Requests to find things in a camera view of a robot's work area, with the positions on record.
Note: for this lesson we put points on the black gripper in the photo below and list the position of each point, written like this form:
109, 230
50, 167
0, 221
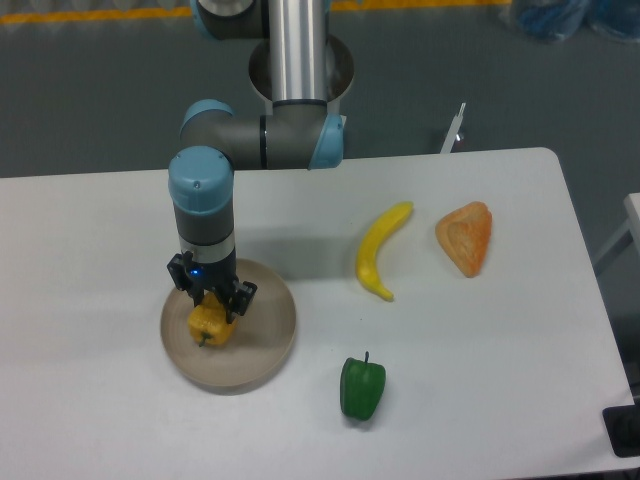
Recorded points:
220, 278

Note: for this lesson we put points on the yellow bell pepper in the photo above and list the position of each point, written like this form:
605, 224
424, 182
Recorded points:
208, 324

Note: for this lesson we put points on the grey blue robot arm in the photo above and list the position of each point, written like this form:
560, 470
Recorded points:
299, 132

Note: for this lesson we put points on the beige round plate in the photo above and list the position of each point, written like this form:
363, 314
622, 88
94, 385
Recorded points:
256, 349

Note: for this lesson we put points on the green bell pepper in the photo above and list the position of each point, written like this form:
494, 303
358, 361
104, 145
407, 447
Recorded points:
362, 384

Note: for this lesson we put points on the yellow banana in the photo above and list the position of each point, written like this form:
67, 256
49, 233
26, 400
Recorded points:
382, 228

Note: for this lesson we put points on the white furniture edge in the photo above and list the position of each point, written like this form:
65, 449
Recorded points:
625, 236

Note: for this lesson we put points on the black device at table edge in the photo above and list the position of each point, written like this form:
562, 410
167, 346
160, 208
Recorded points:
622, 425

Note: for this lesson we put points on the blue plastic bag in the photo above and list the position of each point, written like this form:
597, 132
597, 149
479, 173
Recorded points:
555, 21

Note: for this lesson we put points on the white metal frame bar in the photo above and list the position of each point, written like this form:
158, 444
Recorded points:
453, 135

